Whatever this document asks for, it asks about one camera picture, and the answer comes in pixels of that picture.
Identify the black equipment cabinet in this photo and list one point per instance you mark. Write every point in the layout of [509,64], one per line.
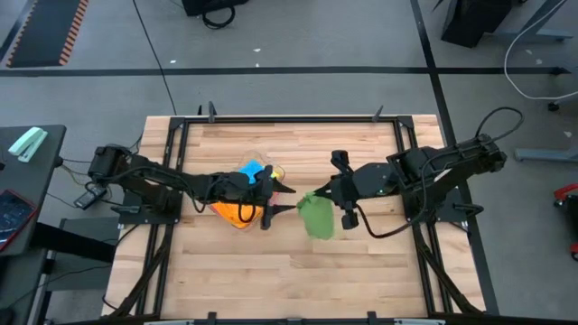
[474,20]

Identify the grey desk base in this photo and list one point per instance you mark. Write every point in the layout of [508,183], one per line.
[81,275]

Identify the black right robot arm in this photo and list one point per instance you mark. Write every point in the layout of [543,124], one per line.
[451,167]

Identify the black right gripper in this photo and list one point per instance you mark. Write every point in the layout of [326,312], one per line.
[361,182]

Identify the clear plastic bin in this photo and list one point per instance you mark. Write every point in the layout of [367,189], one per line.
[253,155]

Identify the mint green stapler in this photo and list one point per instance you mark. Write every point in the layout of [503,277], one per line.
[27,143]

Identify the black computer tower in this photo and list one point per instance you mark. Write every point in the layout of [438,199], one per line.
[212,6]

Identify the yellow microfiber towel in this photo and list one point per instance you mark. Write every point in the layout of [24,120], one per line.
[274,174]

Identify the black table clamp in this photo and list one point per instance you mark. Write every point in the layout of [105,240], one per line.
[378,113]

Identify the black caster wheel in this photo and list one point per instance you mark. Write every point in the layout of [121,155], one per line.
[553,107]

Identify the green microfiber towel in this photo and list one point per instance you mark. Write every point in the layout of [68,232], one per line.
[318,216]

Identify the black mat with orange stripes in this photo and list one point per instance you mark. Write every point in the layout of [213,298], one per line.
[40,31]

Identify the orange microfiber towel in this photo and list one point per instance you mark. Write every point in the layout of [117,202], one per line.
[228,212]

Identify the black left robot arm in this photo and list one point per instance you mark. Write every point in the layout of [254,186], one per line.
[149,176]

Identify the black power adapter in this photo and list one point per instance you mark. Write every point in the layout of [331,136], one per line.
[83,199]

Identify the grey metal desk foot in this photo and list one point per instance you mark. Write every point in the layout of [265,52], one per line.
[533,34]
[546,155]

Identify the black side desk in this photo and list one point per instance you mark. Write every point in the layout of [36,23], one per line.
[45,180]

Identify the red wheeled cart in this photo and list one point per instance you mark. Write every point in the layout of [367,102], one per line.
[566,192]

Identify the blue microfiber towel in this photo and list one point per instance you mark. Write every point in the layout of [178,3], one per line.
[250,170]

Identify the smartphone in red case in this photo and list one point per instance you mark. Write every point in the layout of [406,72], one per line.
[15,219]

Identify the black aluminium table frame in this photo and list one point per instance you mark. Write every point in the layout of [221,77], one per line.
[293,120]

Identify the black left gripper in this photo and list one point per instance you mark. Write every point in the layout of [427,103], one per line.
[244,187]

